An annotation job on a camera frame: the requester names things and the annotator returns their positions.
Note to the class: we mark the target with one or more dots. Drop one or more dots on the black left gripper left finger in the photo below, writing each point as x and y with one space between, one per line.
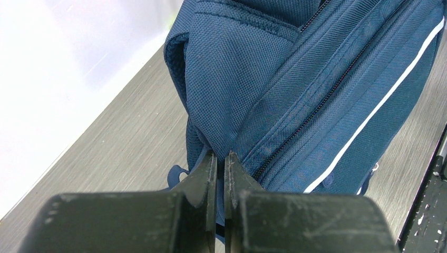
182 219

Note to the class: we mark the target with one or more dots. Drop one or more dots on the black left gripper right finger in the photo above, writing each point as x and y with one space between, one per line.
257 220

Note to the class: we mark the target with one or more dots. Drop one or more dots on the navy blue backpack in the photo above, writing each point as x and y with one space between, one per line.
308 94

